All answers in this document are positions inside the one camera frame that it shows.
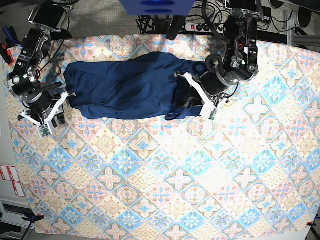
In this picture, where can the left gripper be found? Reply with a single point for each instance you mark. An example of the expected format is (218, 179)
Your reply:
(192, 94)

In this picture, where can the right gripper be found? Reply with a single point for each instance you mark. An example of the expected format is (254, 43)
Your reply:
(41, 108)

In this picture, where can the blue long-sleeve T-shirt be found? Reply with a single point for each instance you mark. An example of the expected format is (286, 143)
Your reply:
(140, 88)

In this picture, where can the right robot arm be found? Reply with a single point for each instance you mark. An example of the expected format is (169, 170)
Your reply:
(47, 18)

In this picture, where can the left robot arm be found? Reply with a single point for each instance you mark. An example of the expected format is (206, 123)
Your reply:
(240, 63)

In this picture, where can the red black clamp top-left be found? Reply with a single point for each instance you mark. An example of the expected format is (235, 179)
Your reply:
(6, 54)

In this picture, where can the white power strip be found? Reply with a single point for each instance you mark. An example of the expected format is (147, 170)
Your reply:
(197, 28)

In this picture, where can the red white labels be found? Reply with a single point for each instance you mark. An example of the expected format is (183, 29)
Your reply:
(9, 173)

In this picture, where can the patterned tile tablecloth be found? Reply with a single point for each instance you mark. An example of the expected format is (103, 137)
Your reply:
(252, 172)

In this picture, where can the blue clamp bottom-left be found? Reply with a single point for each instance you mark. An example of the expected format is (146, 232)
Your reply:
(32, 218)

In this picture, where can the red clamp bottom-right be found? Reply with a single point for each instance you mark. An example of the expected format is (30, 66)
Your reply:
(311, 224)

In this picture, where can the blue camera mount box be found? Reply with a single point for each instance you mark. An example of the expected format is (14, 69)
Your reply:
(158, 7)

